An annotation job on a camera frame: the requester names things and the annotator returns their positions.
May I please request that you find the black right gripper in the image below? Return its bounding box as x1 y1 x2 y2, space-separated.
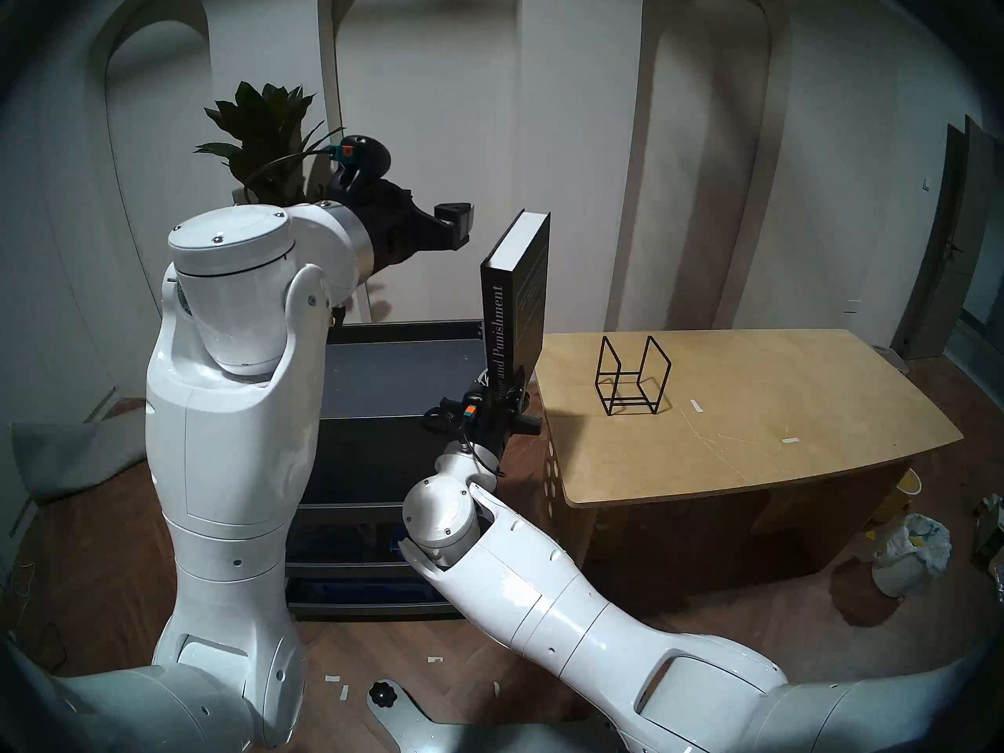
469 366 544 456

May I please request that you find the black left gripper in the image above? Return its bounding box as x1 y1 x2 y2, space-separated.
362 177 476 282

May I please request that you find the black and red thick book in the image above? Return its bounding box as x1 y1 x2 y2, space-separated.
480 209 551 380

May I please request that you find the black three-shelf utility cart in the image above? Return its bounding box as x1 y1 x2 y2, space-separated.
284 318 503 623

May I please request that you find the dark green leafy plant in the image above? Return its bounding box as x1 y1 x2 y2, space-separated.
195 81 346 207

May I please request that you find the light wooden table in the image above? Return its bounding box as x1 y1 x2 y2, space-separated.
532 328 966 603

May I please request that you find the long blue plastic tray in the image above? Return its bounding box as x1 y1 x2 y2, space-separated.
289 577 465 605

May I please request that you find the grey floor mat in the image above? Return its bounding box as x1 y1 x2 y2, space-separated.
8 398 158 503

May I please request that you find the white bin with bag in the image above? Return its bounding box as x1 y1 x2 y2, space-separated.
871 512 952 598

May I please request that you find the dark grey door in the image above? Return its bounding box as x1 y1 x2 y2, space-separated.
894 116 1004 360

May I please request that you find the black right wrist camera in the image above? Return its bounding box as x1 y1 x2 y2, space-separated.
422 397 481 435

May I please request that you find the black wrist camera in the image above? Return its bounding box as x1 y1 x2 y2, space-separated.
329 134 391 191
422 397 481 435

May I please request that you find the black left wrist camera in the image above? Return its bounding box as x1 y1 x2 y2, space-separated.
329 134 391 191

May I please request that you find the black wire book stand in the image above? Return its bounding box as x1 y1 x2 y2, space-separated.
594 334 673 417

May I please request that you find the grey metal base plate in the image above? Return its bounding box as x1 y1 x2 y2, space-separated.
369 677 605 753

